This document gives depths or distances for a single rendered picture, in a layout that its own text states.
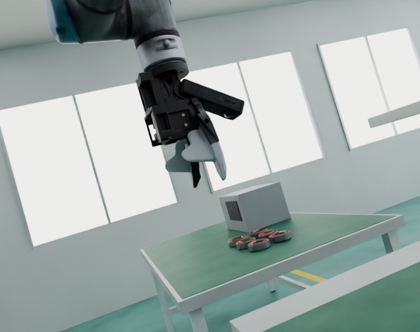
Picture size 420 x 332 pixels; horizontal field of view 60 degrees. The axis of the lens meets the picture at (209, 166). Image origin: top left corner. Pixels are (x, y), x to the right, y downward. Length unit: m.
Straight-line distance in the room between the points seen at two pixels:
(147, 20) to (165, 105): 0.14
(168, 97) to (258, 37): 4.94
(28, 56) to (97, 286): 2.84
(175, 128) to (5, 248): 4.22
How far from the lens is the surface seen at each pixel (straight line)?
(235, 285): 1.51
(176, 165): 0.64
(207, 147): 0.54
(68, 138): 4.65
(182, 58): 0.61
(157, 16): 0.62
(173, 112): 0.57
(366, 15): 6.65
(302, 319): 1.03
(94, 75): 4.84
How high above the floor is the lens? 1.16
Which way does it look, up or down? 2 degrees up
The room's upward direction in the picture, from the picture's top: 17 degrees counter-clockwise
